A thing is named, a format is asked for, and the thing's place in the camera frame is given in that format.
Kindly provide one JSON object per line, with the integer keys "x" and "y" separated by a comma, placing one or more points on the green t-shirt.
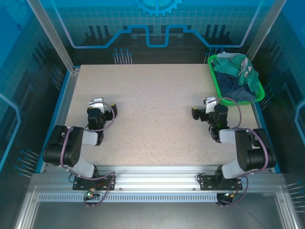
{"x": 250, "y": 78}

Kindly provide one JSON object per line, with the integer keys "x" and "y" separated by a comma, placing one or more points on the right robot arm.
{"x": 243, "y": 152}

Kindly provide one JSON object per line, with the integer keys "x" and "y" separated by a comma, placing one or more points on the slate blue t-shirt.
{"x": 240, "y": 95}

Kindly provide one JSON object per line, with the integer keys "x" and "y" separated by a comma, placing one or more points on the dark blue t-shirt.
{"x": 226, "y": 82}

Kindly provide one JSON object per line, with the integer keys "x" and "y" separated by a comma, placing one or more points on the green plastic basket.
{"x": 261, "y": 93}

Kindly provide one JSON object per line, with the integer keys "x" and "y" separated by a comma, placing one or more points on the light grey t-shirt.
{"x": 226, "y": 55}

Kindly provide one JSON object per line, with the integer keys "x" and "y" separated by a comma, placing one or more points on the connector with green light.
{"x": 90, "y": 193}
{"x": 230, "y": 195}

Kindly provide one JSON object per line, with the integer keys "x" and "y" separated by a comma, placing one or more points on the metal tray panel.
{"x": 155, "y": 217}

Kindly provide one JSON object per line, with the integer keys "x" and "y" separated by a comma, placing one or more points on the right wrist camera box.
{"x": 210, "y": 105}

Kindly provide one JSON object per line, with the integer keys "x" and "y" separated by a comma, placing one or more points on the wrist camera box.
{"x": 96, "y": 102}
{"x": 210, "y": 105}

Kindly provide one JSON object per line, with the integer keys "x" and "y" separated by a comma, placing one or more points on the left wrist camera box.
{"x": 96, "y": 102}

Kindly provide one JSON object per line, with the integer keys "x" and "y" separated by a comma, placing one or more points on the aluminium table side rail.
{"x": 259, "y": 114}
{"x": 60, "y": 114}

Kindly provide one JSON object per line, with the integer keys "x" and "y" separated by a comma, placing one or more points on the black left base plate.
{"x": 81, "y": 184}

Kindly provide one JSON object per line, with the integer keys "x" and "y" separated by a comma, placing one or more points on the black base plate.
{"x": 81, "y": 184}
{"x": 207, "y": 183}

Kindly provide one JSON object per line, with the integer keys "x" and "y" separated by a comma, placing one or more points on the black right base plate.
{"x": 207, "y": 183}

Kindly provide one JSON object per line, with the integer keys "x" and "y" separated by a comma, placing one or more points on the aluminium mounting rail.
{"x": 155, "y": 176}

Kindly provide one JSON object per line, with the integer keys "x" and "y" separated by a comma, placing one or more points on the aluminium frame post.
{"x": 54, "y": 35}
{"x": 264, "y": 28}

